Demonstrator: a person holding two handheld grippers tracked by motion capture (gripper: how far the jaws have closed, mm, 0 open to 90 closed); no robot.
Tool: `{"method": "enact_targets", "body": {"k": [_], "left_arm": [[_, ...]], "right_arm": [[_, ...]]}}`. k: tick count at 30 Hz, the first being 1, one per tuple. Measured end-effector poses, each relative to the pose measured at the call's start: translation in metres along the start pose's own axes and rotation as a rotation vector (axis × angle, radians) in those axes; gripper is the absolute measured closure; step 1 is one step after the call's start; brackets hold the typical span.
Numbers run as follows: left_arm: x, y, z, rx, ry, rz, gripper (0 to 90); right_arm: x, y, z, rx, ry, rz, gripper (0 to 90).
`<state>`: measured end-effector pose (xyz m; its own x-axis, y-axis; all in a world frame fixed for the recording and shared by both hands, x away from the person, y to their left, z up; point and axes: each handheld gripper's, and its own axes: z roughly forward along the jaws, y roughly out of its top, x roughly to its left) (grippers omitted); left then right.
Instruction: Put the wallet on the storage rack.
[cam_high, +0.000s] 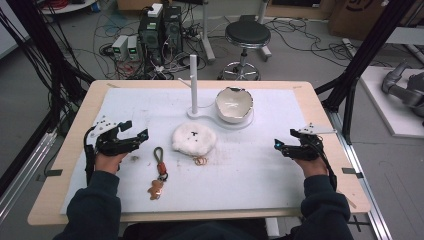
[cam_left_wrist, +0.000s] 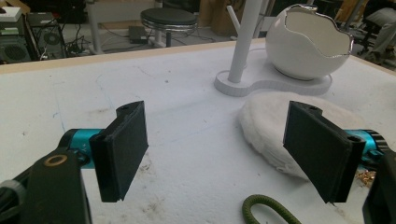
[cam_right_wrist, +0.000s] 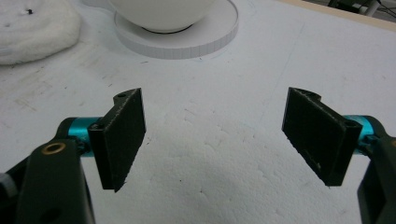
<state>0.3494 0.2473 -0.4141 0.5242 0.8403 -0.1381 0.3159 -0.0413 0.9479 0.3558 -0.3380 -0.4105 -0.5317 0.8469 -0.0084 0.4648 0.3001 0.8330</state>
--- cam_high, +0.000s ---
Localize gingerbread man keychain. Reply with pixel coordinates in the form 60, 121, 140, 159
147, 146, 170, 201

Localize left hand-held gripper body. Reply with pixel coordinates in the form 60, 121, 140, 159
83, 115, 141, 158

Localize person's lap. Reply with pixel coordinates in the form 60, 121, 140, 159
121, 219, 303, 240

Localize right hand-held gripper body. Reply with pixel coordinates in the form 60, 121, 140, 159
282, 122, 336, 161

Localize wooden table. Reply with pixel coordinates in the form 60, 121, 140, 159
27, 79, 372, 227

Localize black round stool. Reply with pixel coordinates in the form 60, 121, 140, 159
218, 14, 273, 81

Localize person's left hand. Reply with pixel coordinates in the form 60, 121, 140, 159
94, 151, 128, 175

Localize white platform board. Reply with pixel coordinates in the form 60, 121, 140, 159
359, 65, 424, 139

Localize black tape piece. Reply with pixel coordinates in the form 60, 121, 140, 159
35, 168, 64, 183
341, 167, 365, 179

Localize white shell-shaped bowl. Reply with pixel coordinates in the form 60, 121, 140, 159
214, 86, 255, 125

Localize cardboard box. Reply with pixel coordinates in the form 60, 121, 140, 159
327, 0, 424, 42

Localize white hanger stand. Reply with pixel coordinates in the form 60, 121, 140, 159
177, 53, 255, 131

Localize white fluffy pouch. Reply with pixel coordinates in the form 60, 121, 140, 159
171, 122, 218, 158

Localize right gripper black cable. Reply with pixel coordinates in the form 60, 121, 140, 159
311, 134, 338, 193

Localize white table mat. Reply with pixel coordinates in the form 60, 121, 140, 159
59, 87, 309, 215

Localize black frame post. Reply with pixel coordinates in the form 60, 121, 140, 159
0, 0, 96, 134
314, 0, 408, 145

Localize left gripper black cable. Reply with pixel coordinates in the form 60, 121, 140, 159
82, 125, 98, 187

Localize gold key rings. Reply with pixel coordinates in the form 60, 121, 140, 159
192, 155, 209, 167

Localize grey power supply unit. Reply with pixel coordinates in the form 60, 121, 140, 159
126, 35, 140, 61
111, 34, 130, 62

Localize person's right hand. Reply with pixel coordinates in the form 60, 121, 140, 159
294, 156, 330, 179

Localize black computer tower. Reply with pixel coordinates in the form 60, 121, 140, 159
163, 5, 184, 54
137, 3, 165, 66

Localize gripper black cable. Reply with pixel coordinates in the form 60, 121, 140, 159
311, 134, 338, 193
82, 125, 98, 187

